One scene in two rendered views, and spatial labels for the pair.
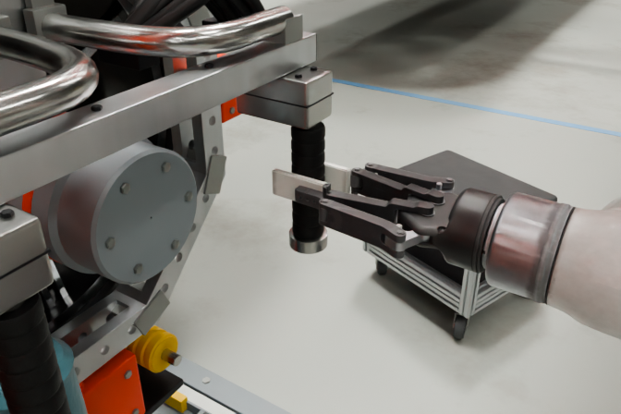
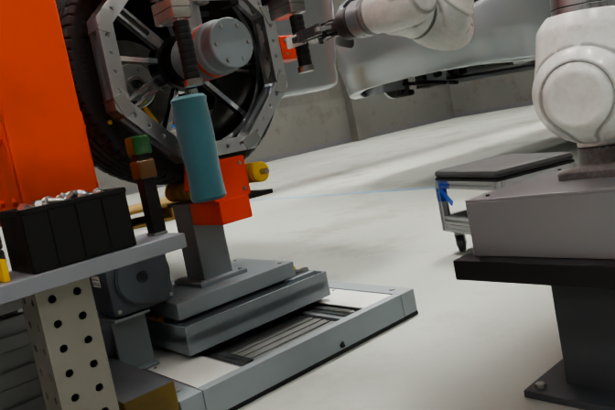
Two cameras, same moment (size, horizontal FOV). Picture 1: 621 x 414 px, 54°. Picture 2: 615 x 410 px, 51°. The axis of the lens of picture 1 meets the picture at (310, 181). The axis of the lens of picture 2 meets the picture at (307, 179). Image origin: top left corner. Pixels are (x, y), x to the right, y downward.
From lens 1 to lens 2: 1.24 m
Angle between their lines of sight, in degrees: 28
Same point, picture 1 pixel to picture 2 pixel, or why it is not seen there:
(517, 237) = (351, 6)
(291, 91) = not seen: outside the picture
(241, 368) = not seen: hidden behind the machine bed
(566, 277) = (363, 9)
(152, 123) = not seen: outside the picture
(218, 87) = not seen: outside the picture
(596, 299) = (371, 9)
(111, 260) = (217, 50)
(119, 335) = (235, 143)
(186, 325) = not seen: hidden behind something
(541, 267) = (357, 10)
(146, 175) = (229, 25)
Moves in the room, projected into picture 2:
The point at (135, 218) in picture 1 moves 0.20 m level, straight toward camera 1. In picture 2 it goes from (225, 39) to (217, 26)
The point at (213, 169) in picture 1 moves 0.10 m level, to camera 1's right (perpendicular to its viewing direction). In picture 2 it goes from (280, 79) to (312, 71)
